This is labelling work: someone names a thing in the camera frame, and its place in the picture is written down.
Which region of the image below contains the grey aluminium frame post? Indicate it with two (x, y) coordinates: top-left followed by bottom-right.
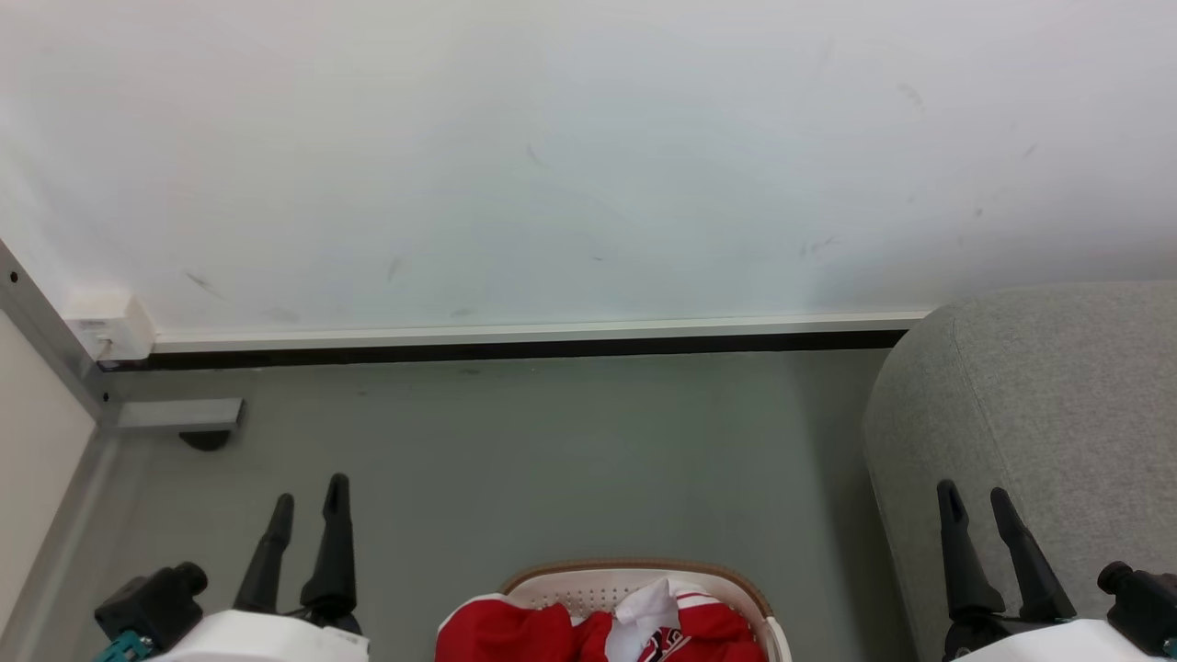
(0, 239), (120, 428)

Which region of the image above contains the grey fabric sofa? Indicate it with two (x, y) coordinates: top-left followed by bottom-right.
(862, 280), (1177, 662)

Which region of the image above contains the white labelled junction box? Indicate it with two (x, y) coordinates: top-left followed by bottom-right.
(63, 291), (157, 362)

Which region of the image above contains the red basketball jersey white trim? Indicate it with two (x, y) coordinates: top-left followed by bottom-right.
(572, 576), (770, 662)

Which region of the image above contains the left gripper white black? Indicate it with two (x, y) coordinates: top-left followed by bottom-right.
(152, 474), (371, 662)

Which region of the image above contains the white laundry basket brown rim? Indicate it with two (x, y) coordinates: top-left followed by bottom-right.
(499, 558), (794, 662)

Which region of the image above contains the white wall baseboard strip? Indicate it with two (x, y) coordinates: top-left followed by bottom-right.
(150, 311), (931, 356)

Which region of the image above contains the teal cable connector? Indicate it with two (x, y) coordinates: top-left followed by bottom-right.
(94, 629), (155, 662)

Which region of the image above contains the grey metal foot bracket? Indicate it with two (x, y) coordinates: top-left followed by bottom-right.
(115, 397), (246, 433)

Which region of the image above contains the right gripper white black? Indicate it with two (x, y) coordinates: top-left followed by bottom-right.
(936, 480), (1177, 662)

